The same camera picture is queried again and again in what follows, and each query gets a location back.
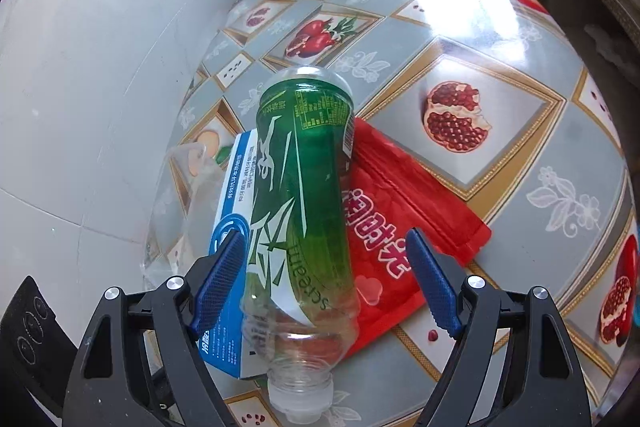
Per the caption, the blue white carton box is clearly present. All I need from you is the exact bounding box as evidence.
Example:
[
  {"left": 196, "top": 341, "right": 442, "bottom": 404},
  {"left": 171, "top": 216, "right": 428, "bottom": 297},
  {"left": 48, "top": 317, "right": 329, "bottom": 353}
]
[{"left": 192, "top": 129, "right": 266, "bottom": 379}]

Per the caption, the clear plastic packaging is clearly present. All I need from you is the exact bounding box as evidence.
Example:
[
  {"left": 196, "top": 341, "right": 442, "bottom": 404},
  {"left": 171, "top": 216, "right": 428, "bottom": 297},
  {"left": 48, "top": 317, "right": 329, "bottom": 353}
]
[{"left": 141, "top": 142, "right": 224, "bottom": 289}]

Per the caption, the green plastic bottle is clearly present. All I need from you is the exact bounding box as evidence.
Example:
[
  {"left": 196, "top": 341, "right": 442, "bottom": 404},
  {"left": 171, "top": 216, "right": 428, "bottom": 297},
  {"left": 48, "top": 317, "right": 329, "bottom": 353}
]
[{"left": 242, "top": 66, "right": 359, "bottom": 425}]

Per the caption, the red snack pouch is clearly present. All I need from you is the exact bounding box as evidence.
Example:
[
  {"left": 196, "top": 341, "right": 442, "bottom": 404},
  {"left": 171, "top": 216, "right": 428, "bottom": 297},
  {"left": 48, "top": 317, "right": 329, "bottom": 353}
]
[{"left": 343, "top": 118, "right": 491, "bottom": 355}]

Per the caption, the fruit pattern tablecloth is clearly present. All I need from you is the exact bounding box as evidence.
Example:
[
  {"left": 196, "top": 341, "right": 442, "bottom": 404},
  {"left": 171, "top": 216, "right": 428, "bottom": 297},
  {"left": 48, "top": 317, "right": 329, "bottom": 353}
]
[{"left": 169, "top": 0, "right": 639, "bottom": 416}]

